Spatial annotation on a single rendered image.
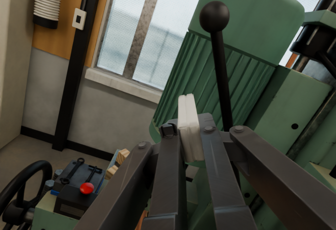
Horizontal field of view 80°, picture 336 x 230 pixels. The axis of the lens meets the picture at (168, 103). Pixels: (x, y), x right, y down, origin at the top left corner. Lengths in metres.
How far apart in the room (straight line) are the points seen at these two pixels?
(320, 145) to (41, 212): 0.57
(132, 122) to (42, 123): 0.85
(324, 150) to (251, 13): 0.24
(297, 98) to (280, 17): 0.14
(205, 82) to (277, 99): 0.13
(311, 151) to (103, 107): 1.70
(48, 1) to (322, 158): 1.66
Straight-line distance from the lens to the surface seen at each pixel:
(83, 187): 0.53
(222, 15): 0.25
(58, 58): 1.93
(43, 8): 1.71
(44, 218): 0.59
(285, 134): 0.42
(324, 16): 0.42
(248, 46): 0.33
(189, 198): 0.53
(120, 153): 0.77
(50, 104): 2.10
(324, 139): 0.42
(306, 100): 0.41
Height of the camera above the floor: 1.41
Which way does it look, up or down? 20 degrees down
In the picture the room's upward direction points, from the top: 22 degrees clockwise
